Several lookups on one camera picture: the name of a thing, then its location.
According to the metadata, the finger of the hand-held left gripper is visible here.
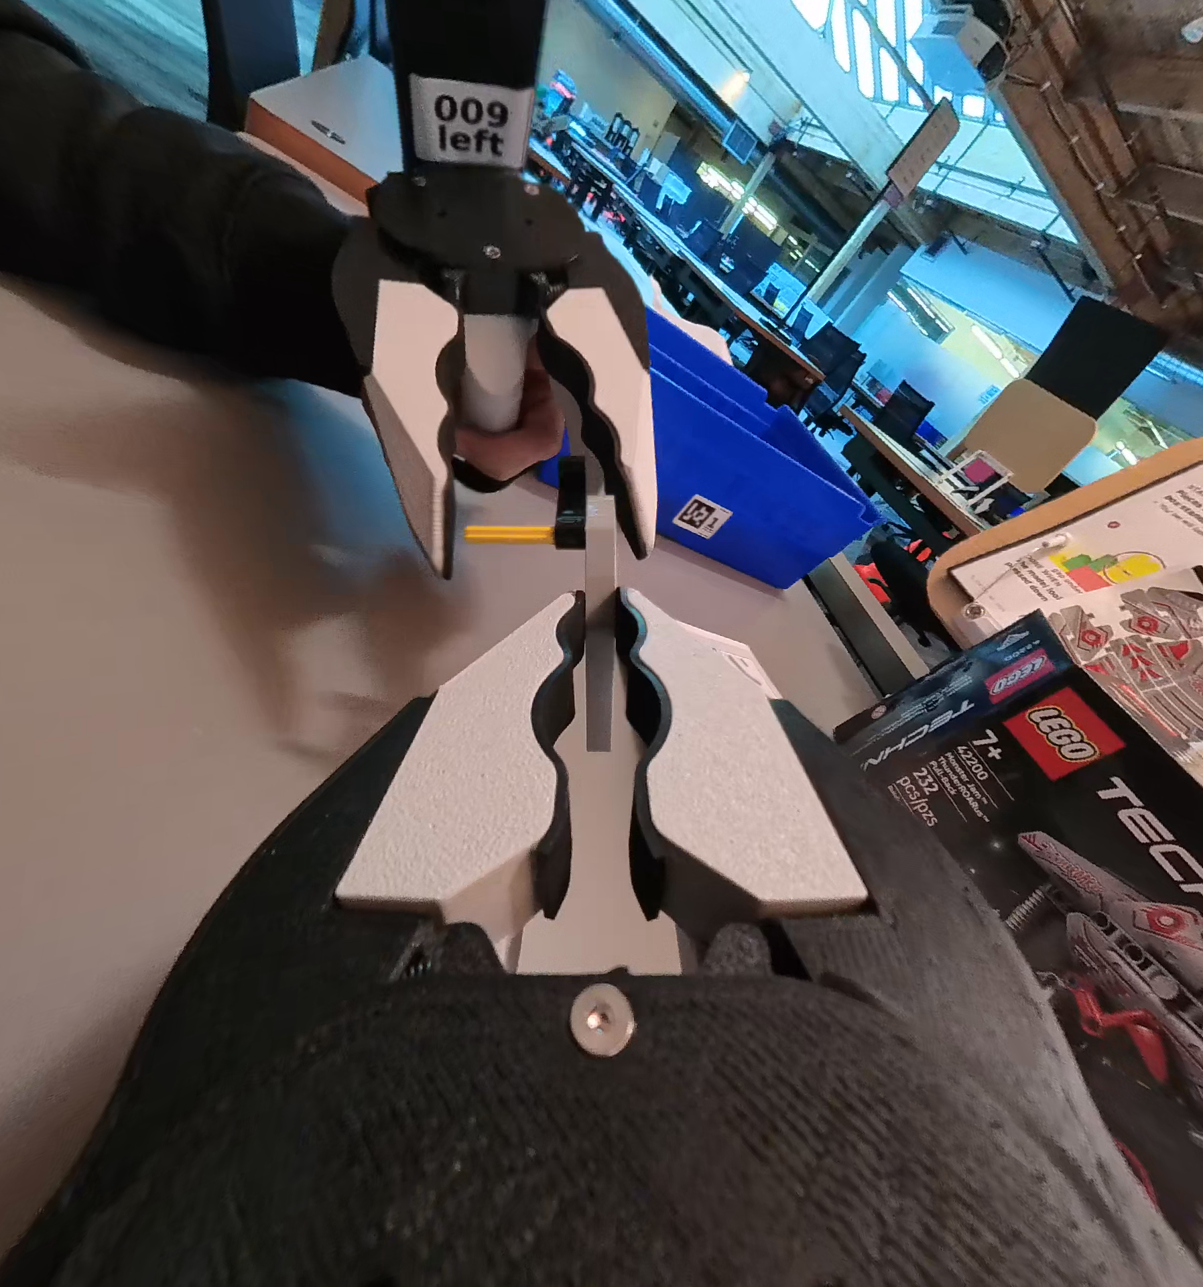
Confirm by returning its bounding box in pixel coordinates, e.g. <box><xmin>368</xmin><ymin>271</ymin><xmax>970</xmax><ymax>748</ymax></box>
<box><xmin>537</xmin><ymin>287</ymin><xmax>659</xmax><ymax>561</ymax></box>
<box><xmin>363</xmin><ymin>279</ymin><xmax>463</xmax><ymax>582</ymax></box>

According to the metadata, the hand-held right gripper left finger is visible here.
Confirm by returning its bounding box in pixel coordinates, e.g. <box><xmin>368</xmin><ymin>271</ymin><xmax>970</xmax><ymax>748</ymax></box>
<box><xmin>335</xmin><ymin>591</ymin><xmax>578</xmax><ymax>973</ymax></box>

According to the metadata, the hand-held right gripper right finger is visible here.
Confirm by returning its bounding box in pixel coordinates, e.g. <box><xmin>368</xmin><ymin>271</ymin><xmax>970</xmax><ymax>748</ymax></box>
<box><xmin>616</xmin><ymin>588</ymin><xmax>870</xmax><ymax>970</ymax></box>

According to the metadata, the grey bent toy beam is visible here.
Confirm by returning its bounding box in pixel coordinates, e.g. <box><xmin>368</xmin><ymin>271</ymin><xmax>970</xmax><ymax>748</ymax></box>
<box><xmin>582</xmin><ymin>492</ymin><xmax>623</xmax><ymax>753</ymax></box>

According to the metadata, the person's left forearm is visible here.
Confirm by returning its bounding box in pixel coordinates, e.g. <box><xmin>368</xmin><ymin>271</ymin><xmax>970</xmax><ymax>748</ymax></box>
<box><xmin>0</xmin><ymin>0</ymin><xmax>369</xmax><ymax>398</ymax></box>

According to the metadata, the grey desk with dark edge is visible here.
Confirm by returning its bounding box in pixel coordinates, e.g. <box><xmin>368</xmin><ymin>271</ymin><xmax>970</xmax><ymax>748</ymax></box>
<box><xmin>806</xmin><ymin>552</ymin><xmax>928</xmax><ymax>695</ymax></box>

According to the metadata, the long wooden desk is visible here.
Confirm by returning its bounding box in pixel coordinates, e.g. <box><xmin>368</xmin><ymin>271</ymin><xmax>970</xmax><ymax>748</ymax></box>
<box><xmin>837</xmin><ymin>402</ymin><xmax>1014</xmax><ymax>535</ymax></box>

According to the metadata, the person's left hand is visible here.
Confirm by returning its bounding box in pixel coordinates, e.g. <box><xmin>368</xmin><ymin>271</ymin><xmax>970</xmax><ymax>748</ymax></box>
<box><xmin>450</xmin><ymin>364</ymin><xmax>569</xmax><ymax>486</ymax></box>

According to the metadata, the white instruction booklet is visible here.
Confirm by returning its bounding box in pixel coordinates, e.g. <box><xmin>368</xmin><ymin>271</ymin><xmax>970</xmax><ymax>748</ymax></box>
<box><xmin>706</xmin><ymin>627</ymin><xmax>778</xmax><ymax>705</ymax></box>

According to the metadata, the blue plastic bin with label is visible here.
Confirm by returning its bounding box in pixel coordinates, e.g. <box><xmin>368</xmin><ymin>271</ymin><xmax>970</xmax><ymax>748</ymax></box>
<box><xmin>535</xmin><ymin>346</ymin><xmax>884</xmax><ymax>591</ymax></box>

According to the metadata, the white table with wooden edge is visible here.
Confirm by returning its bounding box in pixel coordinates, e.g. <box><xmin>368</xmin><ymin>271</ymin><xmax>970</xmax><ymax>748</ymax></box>
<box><xmin>243</xmin><ymin>55</ymin><xmax>402</xmax><ymax>208</ymax></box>

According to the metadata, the black red office chair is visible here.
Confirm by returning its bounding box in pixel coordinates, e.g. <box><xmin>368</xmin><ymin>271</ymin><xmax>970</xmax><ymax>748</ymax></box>
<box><xmin>852</xmin><ymin>532</ymin><xmax>939</xmax><ymax>645</ymax></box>

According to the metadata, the black toy set box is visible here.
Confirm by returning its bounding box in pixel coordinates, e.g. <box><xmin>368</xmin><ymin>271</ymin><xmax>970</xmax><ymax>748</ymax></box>
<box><xmin>832</xmin><ymin>607</ymin><xmax>1203</xmax><ymax>1287</ymax></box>

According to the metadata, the wooden board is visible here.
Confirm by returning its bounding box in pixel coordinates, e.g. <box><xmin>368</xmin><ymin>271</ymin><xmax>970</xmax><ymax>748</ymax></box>
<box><xmin>927</xmin><ymin>431</ymin><xmax>1203</xmax><ymax>655</ymax></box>

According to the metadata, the hanging sign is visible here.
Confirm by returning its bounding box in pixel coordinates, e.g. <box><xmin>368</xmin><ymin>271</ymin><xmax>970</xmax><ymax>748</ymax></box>
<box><xmin>884</xmin><ymin>98</ymin><xmax>960</xmax><ymax>197</ymax></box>

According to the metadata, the tan panel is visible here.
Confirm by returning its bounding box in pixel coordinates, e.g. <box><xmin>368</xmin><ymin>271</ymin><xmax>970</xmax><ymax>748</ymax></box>
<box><xmin>963</xmin><ymin>379</ymin><xmax>1097</xmax><ymax>494</ymax></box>

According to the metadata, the grey red sticker sheet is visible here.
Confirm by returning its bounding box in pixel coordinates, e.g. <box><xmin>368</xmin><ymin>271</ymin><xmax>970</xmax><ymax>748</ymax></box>
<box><xmin>1047</xmin><ymin>563</ymin><xmax>1203</xmax><ymax>780</ymax></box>

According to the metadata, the black panel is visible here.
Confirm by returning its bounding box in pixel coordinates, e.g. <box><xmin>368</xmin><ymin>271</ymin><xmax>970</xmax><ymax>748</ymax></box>
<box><xmin>1026</xmin><ymin>296</ymin><xmax>1168</xmax><ymax>422</ymax></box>

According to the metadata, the white printed sheet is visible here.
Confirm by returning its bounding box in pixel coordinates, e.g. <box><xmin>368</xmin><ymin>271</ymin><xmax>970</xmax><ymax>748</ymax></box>
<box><xmin>952</xmin><ymin>446</ymin><xmax>1203</xmax><ymax>624</ymax></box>

